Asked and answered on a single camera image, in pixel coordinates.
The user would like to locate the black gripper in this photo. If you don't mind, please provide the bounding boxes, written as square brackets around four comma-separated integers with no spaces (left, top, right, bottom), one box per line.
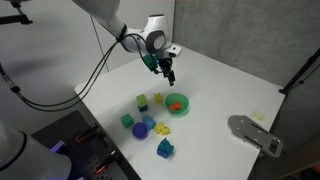
[142,53,177,88]

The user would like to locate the orange toy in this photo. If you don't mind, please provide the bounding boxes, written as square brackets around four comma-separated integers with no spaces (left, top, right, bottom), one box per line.
[168,101,183,112]

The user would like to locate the yellow star toy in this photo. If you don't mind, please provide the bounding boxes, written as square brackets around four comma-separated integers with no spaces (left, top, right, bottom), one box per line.
[153,92,164,104]

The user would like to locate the green plastic bowl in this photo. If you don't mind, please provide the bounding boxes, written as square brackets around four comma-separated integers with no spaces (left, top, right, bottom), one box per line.
[165,92,190,116]

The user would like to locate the light blue toy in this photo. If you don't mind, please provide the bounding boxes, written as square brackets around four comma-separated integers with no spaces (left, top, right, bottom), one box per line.
[142,115,157,131]

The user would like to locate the yellow animal toy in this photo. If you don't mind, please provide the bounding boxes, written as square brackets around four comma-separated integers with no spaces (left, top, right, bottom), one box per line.
[153,121,172,136]

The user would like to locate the teal toy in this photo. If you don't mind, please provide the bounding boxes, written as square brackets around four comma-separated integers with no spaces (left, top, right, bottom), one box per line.
[157,137,175,154]

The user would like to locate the light green block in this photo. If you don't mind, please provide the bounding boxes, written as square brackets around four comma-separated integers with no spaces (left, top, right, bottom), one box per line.
[135,93,149,108]

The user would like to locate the green cube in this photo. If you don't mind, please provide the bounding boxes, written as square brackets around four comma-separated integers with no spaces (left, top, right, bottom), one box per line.
[120,113,135,129]

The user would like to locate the purple ball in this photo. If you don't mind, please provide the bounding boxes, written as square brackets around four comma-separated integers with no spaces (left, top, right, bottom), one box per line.
[131,122,149,140]

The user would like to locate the pale yellow sticker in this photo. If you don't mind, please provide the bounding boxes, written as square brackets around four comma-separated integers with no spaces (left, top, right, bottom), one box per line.
[249,109,267,122]

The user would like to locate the grey metal mounting plate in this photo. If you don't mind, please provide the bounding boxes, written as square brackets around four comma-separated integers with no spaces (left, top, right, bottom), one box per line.
[227,114,284,158]

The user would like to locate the black perforated board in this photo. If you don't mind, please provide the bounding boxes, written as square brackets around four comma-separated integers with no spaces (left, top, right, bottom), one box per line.
[31,109,143,180]

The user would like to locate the purple lit strip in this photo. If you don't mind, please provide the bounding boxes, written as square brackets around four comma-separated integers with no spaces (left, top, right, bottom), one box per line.
[49,139,66,154]

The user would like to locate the black tripod pole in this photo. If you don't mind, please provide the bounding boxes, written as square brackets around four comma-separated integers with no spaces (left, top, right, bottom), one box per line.
[279,47,320,96]

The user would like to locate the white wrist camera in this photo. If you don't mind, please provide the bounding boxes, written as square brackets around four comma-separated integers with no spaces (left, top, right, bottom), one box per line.
[165,45,183,58]

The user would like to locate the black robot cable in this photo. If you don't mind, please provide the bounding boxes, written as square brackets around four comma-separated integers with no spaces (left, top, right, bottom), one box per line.
[0,33,148,108]
[19,34,158,113]

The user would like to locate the black clamp orange handle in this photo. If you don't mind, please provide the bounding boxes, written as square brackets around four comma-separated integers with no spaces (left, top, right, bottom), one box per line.
[75,123,100,144]
[93,150,120,175]

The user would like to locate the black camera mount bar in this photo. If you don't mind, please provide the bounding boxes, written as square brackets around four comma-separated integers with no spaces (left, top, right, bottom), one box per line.
[0,1,34,26]

